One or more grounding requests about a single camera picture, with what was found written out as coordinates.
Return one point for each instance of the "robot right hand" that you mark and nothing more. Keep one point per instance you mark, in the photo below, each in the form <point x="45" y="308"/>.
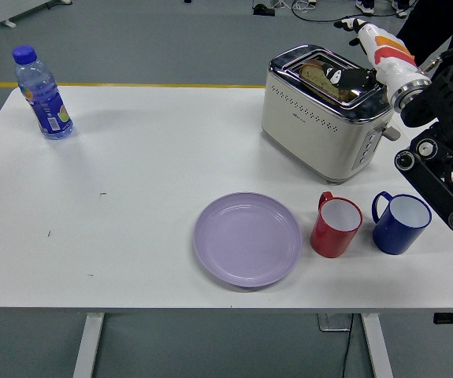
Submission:
<point x="387" y="55"/>

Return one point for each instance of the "bread slice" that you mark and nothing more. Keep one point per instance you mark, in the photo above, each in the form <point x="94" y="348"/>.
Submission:
<point x="313" y="76"/>

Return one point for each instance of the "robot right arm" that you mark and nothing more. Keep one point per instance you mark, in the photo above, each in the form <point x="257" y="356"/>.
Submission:
<point x="439" y="102"/>

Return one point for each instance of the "purple plate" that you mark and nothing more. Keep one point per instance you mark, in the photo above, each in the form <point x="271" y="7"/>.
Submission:
<point x="247" y="240"/>

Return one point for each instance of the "background person's shoe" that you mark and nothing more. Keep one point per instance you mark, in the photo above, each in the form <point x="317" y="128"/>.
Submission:
<point x="401" y="13"/>
<point x="366" y="7"/>

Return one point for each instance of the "person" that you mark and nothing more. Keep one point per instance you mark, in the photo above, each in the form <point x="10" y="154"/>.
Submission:
<point x="427" y="23"/>

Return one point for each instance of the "cream and chrome toaster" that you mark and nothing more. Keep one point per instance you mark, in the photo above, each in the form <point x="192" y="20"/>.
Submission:
<point x="320" y="134"/>

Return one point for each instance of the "black device on floor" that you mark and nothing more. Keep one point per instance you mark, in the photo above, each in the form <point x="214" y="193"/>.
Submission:
<point x="264" y="10"/>

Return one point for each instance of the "blue mug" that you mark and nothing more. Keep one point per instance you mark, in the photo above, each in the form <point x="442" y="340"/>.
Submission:
<point x="391" y="236"/>

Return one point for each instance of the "red mug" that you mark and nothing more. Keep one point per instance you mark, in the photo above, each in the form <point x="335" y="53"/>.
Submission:
<point x="328" y="240"/>

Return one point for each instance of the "white table leg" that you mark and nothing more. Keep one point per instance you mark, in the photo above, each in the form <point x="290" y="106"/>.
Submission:
<point x="88" y="346"/>
<point x="377" y="346"/>

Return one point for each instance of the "clear water bottle blue label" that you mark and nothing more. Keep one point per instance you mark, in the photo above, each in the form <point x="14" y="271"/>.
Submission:
<point x="47" y="106"/>

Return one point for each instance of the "white floor unit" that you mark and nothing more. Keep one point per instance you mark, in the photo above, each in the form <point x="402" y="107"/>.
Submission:
<point x="13" y="8"/>

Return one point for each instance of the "clear bracket under table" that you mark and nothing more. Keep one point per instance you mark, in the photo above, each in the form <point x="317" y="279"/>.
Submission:
<point x="332" y="323"/>

